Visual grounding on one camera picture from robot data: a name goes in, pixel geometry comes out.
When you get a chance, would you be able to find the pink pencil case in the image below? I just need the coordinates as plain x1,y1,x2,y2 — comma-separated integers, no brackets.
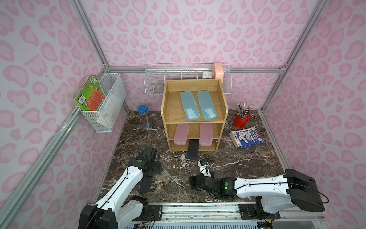
199,123,213,147
173,124,189,146

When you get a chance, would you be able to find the teal pencil case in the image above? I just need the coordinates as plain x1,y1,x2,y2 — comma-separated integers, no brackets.
197,91,217,120
180,91,200,121

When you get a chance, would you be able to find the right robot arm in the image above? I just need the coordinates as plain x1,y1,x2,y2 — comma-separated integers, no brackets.
189,169,325,215

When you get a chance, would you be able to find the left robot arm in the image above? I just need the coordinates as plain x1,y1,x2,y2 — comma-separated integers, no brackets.
78,147,163,229

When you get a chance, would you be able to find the blue-capped pencil tube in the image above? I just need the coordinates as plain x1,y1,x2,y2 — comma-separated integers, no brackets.
138,105,152,130

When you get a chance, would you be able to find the red pencil cup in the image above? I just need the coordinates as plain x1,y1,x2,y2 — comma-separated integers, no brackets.
234,112,251,129

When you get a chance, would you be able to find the wooden three-tier shelf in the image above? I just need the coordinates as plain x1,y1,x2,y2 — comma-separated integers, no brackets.
161,79,228,152

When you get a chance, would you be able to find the blue white booklet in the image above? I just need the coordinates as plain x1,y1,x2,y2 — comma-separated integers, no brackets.
229,127,263,149

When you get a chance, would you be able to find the white mesh side basket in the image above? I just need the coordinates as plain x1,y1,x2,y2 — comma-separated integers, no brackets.
80,73,127,133

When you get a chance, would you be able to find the green red book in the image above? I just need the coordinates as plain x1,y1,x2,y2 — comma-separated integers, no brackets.
74,75,106,111

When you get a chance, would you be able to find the small white card in basket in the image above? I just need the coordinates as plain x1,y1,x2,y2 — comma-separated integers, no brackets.
202,72,213,79

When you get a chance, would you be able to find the pink box in basket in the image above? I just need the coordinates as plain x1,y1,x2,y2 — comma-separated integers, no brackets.
213,63,224,84

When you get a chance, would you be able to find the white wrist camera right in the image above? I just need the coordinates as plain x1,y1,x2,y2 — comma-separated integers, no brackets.
198,159,212,177

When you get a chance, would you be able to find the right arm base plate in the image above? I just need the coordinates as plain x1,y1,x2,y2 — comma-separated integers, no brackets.
238,203,281,220

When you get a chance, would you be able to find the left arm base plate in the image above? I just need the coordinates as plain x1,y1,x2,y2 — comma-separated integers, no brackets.
132,204,163,221

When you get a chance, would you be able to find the white wire back basket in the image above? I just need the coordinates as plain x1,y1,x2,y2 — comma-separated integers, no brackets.
143,62,233,96

